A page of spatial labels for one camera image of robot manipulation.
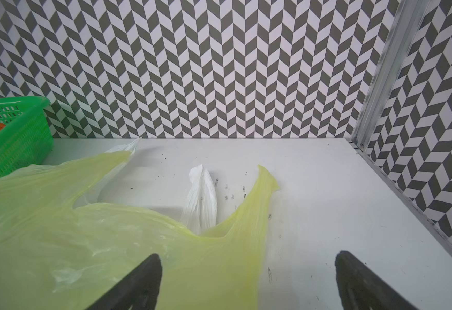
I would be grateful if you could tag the white printed plastic bag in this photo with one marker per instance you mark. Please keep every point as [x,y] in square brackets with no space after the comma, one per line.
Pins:
[200,213]

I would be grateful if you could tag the green plastic basket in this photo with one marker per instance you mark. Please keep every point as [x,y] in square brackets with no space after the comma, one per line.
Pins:
[26,138]

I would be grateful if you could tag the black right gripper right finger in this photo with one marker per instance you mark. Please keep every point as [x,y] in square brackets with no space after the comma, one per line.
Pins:
[360,288]

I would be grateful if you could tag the yellow-green plastic bag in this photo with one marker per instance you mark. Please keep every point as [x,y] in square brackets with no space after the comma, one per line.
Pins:
[54,255]

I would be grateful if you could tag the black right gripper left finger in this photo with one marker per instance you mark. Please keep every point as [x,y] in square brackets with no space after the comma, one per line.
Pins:
[137,290]

